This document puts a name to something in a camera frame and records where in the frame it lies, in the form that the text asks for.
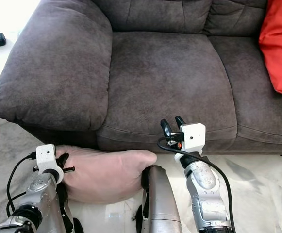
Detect pink pillow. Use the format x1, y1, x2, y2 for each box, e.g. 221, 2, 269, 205
56, 145, 157, 204

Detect dark brown fabric sofa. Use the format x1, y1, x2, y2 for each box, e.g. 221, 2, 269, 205
0, 0, 282, 155

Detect red pillow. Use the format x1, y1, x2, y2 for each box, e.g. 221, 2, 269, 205
259, 0, 282, 94

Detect silver robot leg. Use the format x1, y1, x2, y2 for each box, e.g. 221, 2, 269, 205
133, 165, 184, 233

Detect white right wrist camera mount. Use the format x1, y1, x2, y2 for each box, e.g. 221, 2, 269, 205
178, 123, 207, 157

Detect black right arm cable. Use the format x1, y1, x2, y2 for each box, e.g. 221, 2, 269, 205
157, 137, 236, 232

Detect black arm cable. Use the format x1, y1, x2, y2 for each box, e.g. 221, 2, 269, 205
6, 152, 38, 217
157, 137, 236, 232

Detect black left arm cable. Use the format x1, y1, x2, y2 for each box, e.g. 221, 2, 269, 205
6, 152, 38, 217

